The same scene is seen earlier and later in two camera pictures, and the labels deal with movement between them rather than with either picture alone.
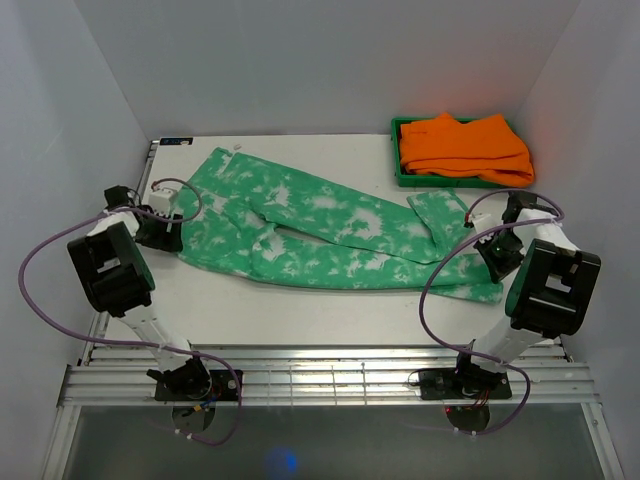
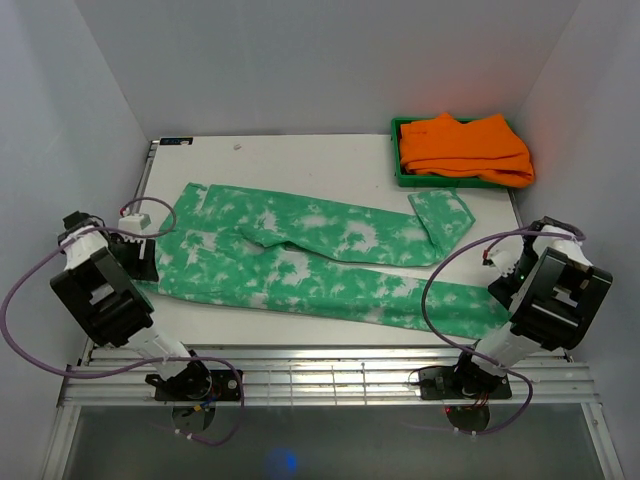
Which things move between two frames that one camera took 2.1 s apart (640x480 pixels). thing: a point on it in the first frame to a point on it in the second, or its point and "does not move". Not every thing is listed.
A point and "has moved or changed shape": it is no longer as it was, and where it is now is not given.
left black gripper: [171, 241] to [141, 268]
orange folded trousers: [489, 147] does not move
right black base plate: [449, 384] does not move
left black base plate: [223, 388] does not move
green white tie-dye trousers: [246, 216] has moved or changed shape
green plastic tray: [404, 178] does not move
